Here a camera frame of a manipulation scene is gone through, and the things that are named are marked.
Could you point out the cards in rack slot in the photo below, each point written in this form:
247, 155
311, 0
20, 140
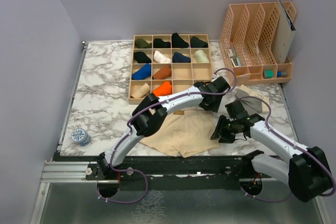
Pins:
239, 70

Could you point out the olive green rolled cloth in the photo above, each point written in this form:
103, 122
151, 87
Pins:
142, 44

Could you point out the dark green rolled cloth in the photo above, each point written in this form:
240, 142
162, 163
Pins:
195, 42

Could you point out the white rolled cloth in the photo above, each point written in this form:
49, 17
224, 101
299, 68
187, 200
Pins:
160, 58

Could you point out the black rolled cloth left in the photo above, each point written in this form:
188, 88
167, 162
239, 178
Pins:
141, 57

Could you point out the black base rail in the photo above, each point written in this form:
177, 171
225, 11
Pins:
169, 173

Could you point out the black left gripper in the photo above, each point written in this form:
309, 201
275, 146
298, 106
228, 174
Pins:
213, 107

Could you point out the black rolled cloth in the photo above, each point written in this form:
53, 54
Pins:
178, 41
141, 57
160, 43

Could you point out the brown rolled cloth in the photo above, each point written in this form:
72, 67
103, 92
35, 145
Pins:
163, 73

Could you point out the blue rolled cloth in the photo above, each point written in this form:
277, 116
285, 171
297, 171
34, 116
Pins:
143, 73

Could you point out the navy rolled cloth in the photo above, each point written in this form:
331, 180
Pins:
180, 58

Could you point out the orange rolled cloth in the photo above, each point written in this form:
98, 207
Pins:
164, 89

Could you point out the blue grey cylinder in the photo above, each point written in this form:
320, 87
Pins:
282, 74

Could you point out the cream folded underwear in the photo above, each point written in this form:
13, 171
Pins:
254, 93

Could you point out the beige boxer underwear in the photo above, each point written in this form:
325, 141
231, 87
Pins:
185, 134

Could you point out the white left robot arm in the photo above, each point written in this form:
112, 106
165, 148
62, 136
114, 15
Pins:
150, 114

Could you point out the beige rolled cloth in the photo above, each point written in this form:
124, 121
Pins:
142, 91

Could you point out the pink file organizer rack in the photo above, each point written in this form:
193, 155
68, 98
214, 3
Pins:
250, 29

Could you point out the grey underwear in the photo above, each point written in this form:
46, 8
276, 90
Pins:
251, 105

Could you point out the wooden compartment tray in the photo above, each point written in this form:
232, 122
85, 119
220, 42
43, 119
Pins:
183, 75

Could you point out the grey folder in rack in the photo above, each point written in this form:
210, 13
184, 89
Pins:
285, 31

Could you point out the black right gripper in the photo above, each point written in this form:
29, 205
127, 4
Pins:
219, 127

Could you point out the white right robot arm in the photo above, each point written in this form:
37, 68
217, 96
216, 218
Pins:
304, 170

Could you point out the pale green rolled cloth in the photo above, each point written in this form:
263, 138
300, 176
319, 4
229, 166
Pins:
201, 57

